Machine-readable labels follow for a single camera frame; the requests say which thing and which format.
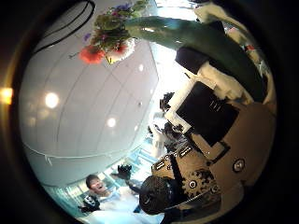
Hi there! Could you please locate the person in white shirt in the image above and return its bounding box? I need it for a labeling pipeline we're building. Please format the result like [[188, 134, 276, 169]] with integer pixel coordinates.
[[76, 163, 148, 224]]

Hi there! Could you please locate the flower bouquet with green stem wrap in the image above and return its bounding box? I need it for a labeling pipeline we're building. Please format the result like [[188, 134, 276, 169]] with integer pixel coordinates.
[[78, 0, 266, 104]]

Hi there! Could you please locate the black glove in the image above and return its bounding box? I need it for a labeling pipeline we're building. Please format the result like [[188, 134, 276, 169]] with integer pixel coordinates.
[[78, 194, 101, 214], [111, 163, 134, 182]]

